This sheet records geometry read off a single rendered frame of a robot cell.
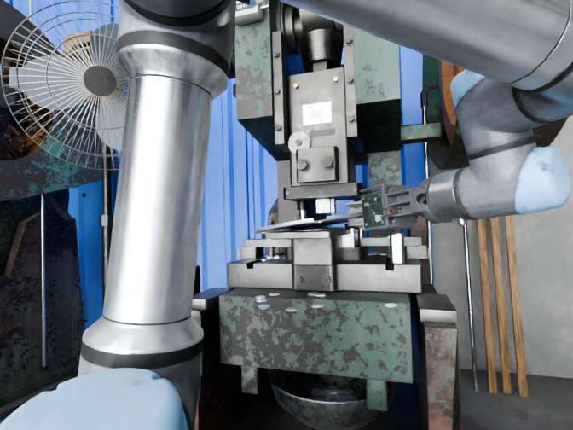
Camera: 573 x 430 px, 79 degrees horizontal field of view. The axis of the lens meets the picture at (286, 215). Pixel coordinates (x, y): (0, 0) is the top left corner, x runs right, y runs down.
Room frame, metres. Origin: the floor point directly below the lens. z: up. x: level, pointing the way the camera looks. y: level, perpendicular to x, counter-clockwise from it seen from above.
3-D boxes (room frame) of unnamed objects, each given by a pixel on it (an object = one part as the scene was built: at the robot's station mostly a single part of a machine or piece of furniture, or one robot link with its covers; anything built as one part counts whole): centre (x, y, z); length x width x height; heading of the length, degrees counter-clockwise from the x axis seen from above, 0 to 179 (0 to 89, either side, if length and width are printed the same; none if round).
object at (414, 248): (0.87, -0.27, 0.76); 0.17 x 0.06 x 0.10; 72
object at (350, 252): (0.93, -0.11, 0.72); 0.20 x 0.16 x 0.03; 72
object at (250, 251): (0.98, 0.05, 0.76); 0.17 x 0.06 x 0.10; 72
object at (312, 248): (0.76, -0.05, 0.72); 0.25 x 0.14 x 0.14; 162
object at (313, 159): (0.89, -0.10, 1.04); 0.17 x 0.15 x 0.30; 162
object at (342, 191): (0.93, -0.11, 0.86); 0.20 x 0.16 x 0.05; 72
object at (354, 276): (0.92, -0.11, 0.68); 0.45 x 0.30 x 0.06; 72
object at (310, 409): (0.93, -0.11, 0.36); 0.34 x 0.34 x 0.10
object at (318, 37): (0.92, -0.11, 1.27); 0.21 x 0.12 x 0.34; 162
